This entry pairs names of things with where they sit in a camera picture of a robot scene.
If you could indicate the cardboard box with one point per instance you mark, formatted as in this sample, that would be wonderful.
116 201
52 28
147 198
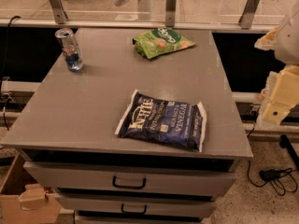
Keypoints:
23 200

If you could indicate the left metal bracket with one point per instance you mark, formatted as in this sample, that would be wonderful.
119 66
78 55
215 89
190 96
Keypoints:
58 11

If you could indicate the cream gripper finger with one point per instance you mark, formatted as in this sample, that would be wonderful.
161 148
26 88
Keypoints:
281 94

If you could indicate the black pole at right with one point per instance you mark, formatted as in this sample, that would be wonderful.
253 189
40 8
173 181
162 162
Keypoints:
285 143

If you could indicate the blue kettle chip bag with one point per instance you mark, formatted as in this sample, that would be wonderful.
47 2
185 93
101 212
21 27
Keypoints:
161 121

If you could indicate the grey drawer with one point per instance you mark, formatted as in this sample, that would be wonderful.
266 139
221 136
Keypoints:
135 206
116 178

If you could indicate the green rice chip bag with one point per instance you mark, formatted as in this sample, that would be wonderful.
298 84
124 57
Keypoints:
160 41

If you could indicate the top grey drawer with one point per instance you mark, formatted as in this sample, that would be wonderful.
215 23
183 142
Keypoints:
116 178

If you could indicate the metal bracket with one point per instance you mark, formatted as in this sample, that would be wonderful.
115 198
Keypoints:
58 11
247 17
170 12

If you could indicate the middle metal bracket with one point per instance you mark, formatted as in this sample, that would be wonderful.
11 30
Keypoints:
170 12

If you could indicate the black power adapter with cable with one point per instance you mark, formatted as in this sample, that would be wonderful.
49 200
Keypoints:
273 178

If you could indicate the right metal bracket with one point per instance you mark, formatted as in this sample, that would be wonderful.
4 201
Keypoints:
247 17

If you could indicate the silver blue drink can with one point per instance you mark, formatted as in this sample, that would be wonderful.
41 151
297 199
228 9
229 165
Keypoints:
70 49

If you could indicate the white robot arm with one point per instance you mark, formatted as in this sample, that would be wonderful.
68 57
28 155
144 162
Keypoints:
283 39

